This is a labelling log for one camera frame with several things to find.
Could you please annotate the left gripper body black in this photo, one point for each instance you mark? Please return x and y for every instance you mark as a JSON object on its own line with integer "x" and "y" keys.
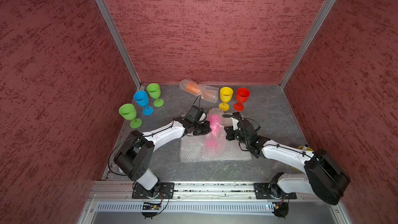
{"x": 198, "y": 128}

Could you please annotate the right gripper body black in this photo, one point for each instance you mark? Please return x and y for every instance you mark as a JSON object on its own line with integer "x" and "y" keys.
{"x": 244, "y": 139}

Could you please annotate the pink glass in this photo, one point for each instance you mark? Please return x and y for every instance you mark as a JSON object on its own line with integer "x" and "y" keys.
{"x": 215, "y": 141}

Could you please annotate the orange glass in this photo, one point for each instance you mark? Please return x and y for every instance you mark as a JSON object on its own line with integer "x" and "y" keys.
{"x": 207, "y": 93}

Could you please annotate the red glass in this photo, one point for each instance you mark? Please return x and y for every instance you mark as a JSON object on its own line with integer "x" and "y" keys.
{"x": 242, "y": 95}

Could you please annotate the yellow glass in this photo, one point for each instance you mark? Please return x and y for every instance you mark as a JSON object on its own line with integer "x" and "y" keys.
{"x": 226, "y": 94}

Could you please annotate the dark green glass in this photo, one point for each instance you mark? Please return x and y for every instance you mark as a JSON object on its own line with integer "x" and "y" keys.
{"x": 154, "y": 92}

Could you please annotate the blue glass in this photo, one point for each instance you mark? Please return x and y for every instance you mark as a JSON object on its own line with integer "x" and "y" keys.
{"x": 142, "y": 99}

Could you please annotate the light green wine glass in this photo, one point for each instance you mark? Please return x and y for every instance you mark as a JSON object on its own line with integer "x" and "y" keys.
{"x": 129, "y": 113}

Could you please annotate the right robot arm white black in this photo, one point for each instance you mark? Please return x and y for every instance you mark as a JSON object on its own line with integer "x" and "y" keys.
{"x": 320, "y": 174}

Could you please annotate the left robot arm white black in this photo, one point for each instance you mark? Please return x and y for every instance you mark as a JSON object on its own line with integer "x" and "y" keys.
{"x": 133, "y": 156}

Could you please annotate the right base wiring plug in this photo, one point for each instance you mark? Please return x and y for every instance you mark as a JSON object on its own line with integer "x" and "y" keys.
{"x": 281, "y": 210}

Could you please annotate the left base wiring board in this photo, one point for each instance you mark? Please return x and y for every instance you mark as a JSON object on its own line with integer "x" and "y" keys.
{"x": 150, "y": 210}

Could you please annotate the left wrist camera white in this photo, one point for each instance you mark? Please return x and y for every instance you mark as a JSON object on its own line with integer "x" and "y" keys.
{"x": 196, "y": 114}

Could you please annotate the yellow cup holding cables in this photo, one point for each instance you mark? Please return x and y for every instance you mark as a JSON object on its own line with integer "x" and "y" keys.
{"x": 303, "y": 147}

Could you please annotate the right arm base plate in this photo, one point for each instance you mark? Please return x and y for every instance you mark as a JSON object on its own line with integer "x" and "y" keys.
{"x": 264, "y": 191}

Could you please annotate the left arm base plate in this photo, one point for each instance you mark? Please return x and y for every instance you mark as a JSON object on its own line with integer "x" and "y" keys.
{"x": 160, "y": 190}

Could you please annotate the aluminium front rail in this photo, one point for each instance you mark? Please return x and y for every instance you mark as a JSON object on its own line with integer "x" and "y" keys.
{"x": 189, "y": 191}

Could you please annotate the white slotted cable duct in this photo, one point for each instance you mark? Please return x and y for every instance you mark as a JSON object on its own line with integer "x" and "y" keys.
{"x": 255, "y": 208}

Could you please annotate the right aluminium corner post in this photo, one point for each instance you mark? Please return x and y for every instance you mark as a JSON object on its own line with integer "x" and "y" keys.
{"x": 315, "y": 26}

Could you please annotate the aluminium corner post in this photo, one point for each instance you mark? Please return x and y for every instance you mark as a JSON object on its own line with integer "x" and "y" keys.
{"x": 315, "y": 26}
{"x": 119, "y": 42}

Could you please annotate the left aluminium corner post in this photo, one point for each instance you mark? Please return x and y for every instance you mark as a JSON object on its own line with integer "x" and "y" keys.
{"x": 119, "y": 42}

